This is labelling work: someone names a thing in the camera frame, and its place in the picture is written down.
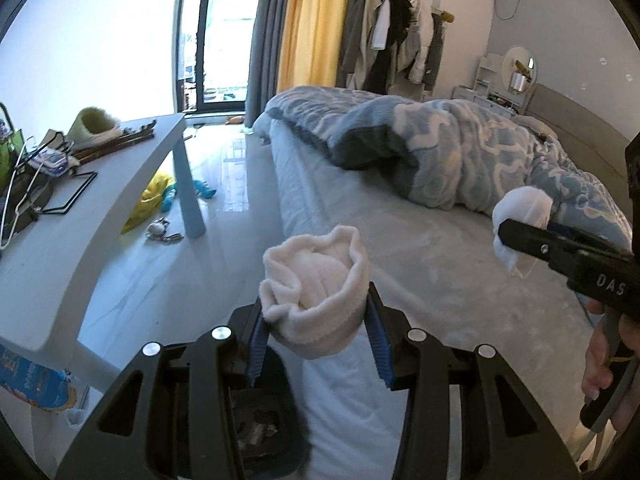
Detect grey garment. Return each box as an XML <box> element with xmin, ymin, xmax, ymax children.
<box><xmin>425</xmin><ymin>12</ymin><xmax>447</xmax><ymax>86</ymax></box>

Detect yellow plastic bag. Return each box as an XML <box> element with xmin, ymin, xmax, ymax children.
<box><xmin>122</xmin><ymin>170</ymin><xmax>176</xmax><ymax>233</ymax></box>

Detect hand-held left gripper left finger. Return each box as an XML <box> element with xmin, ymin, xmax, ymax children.
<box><xmin>55</xmin><ymin>296</ymin><xmax>268</xmax><ymax>480</ymax></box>

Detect small white plush keychain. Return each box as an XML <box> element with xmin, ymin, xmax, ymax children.
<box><xmin>146</xmin><ymin>217</ymin><xmax>183</xmax><ymax>246</ymax></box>

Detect round mirror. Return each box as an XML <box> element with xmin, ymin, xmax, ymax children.
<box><xmin>501</xmin><ymin>46</ymin><xmax>538</xmax><ymax>95</ymax></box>

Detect black wire rack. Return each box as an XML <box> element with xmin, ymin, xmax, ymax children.
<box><xmin>0</xmin><ymin>132</ymin><xmax>98</xmax><ymax>233</ymax></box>

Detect white sock wide cuff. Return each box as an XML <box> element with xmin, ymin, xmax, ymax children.
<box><xmin>260</xmin><ymin>226</ymin><xmax>372</xmax><ymax>360</ymax></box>

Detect grey curtain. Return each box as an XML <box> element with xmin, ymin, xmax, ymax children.
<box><xmin>335</xmin><ymin>0</ymin><xmax>396</xmax><ymax>86</ymax></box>
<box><xmin>245</xmin><ymin>0</ymin><xmax>301</xmax><ymax>116</ymax></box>

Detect white wire hanger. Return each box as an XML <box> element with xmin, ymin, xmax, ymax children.
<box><xmin>0</xmin><ymin>160</ymin><xmax>43</xmax><ymax>251</ymax></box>

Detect dark brown stick bundle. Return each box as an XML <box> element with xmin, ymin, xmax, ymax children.
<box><xmin>70</xmin><ymin>119</ymin><xmax>157</xmax><ymax>163</ymax></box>

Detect black framed glass door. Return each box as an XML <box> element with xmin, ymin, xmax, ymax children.
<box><xmin>175</xmin><ymin>0</ymin><xmax>266</xmax><ymax>113</ymax></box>

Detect small white blue packet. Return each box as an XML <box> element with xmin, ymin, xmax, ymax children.
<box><xmin>37</xmin><ymin>149</ymin><xmax>71</xmax><ymax>173</ymax></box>

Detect white desktop shelf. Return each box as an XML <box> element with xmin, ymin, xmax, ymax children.
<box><xmin>475</xmin><ymin>54</ymin><xmax>503</xmax><ymax>88</ymax></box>

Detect fluffy blue cloud blanket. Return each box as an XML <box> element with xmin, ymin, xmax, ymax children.
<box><xmin>332</xmin><ymin>97</ymin><xmax>566</xmax><ymax>211</ymax></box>

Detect blue white patterned quilt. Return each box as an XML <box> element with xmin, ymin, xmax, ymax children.
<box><xmin>255</xmin><ymin>85</ymin><xmax>633</xmax><ymax>251</ymax></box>

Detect yellow curtain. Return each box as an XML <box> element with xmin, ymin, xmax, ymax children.
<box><xmin>275</xmin><ymin>0</ymin><xmax>356</xmax><ymax>93</ymax></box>

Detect person's right hand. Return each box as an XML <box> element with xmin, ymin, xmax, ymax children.
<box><xmin>581</xmin><ymin>300</ymin><xmax>640</xmax><ymax>433</ymax></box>

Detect white sock pointed tips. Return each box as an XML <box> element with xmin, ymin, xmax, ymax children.
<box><xmin>492</xmin><ymin>186</ymin><xmax>553</xmax><ymax>278</ymax></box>

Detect green handbag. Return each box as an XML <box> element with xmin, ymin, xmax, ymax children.
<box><xmin>0</xmin><ymin>102</ymin><xmax>26</xmax><ymax>196</ymax></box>

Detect white vanity table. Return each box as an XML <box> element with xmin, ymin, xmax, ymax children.
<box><xmin>452</xmin><ymin>85</ymin><xmax>521</xmax><ymax>116</ymax></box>

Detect black coat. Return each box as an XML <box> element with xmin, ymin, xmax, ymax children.
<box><xmin>367</xmin><ymin>0</ymin><xmax>416</xmax><ymax>93</ymax></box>

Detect blue printed plastic bag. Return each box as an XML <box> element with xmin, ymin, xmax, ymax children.
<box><xmin>0</xmin><ymin>345</ymin><xmax>78</xmax><ymax>413</ymax></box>

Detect light blue table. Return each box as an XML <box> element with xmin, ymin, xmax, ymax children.
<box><xmin>0</xmin><ymin>112</ymin><xmax>207</xmax><ymax>398</ymax></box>

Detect white jacket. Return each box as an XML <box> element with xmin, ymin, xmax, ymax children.
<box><xmin>405</xmin><ymin>10</ymin><xmax>433</xmax><ymax>83</ymax></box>

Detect beige grey headboard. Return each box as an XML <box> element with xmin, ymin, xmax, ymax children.
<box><xmin>525</xmin><ymin>82</ymin><xmax>636</xmax><ymax>196</ymax></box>

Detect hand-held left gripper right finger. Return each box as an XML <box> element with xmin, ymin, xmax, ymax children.
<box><xmin>364</xmin><ymin>282</ymin><xmax>583</xmax><ymax>480</ymax></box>

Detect grey pillow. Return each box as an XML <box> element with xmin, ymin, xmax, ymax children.
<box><xmin>515</xmin><ymin>115</ymin><xmax>558</xmax><ymax>141</ymax></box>

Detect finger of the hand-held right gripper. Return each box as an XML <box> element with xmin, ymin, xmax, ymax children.
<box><xmin>497</xmin><ymin>217</ymin><xmax>591</xmax><ymax>281</ymax></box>
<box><xmin>547</xmin><ymin>224</ymin><xmax>628</xmax><ymax>261</ymax></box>

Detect black trash bin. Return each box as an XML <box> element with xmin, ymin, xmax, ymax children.
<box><xmin>227</xmin><ymin>342</ymin><xmax>315</xmax><ymax>480</ymax></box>

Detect white green fluffy slipper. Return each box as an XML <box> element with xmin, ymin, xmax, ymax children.
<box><xmin>65</xmin><ymin>106</ymin><xmax>123</xmax><ymax>146</ymax></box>

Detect white shirt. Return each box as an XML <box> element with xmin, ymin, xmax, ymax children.
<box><xmin>372</xmin><ymin>0</ymin><xmax>393</xmax><ymax>51</ymax></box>

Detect beige coat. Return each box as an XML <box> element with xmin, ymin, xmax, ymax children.
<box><xmin>342</xmin><ymin>0</ymin><xmax>381</xmax><ymax>88</ymax></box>

